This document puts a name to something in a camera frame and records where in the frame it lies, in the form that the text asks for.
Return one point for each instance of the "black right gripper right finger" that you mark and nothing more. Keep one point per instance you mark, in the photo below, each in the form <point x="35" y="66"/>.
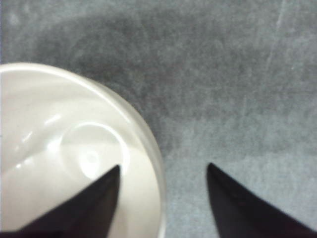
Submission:
<point x="238" y="213"/>

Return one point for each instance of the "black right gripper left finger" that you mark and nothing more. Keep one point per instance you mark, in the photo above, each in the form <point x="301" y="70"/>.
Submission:
<point x="89" y="214"/>

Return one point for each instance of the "beige ribbed bowl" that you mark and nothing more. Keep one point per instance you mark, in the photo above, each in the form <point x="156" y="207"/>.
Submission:
<point x="60" y="132"/>

